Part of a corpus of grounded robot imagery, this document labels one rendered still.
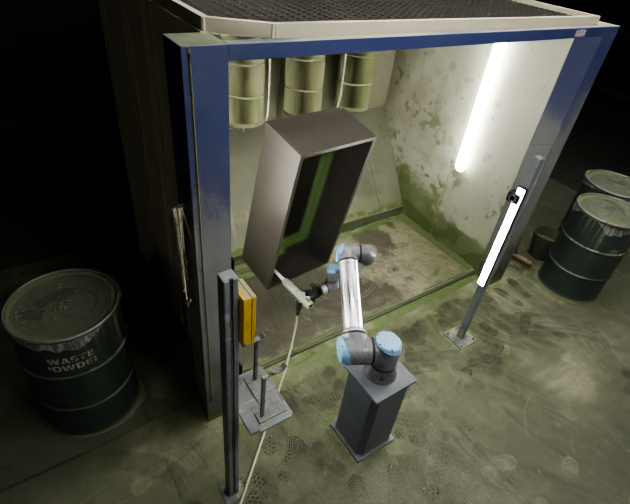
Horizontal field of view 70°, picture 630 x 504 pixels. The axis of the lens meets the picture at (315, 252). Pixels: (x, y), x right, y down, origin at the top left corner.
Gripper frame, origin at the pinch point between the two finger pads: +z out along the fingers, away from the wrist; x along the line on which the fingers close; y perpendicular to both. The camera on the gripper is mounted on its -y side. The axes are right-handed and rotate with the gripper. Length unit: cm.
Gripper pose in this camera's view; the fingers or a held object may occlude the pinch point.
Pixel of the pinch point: (298, 299)
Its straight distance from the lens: 318.7
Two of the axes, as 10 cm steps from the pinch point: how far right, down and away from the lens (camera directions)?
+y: -1.5, 7.7, 6.2
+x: -6.4, -5.5, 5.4
